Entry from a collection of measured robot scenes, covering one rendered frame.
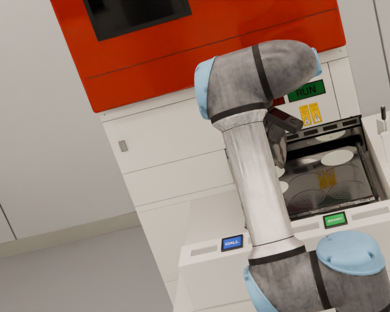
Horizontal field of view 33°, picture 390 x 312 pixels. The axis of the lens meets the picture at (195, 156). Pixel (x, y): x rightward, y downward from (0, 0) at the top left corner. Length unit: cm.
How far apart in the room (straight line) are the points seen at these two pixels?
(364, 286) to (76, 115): 280
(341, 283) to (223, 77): 45
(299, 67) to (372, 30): 235
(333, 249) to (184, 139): 101
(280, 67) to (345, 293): 44
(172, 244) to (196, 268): 72
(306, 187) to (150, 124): 56
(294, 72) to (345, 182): 70
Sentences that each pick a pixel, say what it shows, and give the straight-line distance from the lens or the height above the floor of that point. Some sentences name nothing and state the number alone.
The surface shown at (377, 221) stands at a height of 96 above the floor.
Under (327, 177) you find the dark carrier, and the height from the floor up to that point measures 90.
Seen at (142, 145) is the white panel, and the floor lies 106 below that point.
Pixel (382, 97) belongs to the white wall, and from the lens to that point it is 378.
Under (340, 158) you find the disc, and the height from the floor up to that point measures 90.
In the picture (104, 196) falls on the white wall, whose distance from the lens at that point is 406.
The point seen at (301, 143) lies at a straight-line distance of 219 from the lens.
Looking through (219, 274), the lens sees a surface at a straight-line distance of 169.
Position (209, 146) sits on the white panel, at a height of 100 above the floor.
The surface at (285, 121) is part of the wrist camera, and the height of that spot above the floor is 114.
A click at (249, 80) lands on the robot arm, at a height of 142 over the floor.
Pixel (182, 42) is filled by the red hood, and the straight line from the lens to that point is 204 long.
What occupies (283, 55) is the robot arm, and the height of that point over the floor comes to 145.
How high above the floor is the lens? 182
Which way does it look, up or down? 22 degrees down
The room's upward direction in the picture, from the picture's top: 19 degrees counter-clockwise
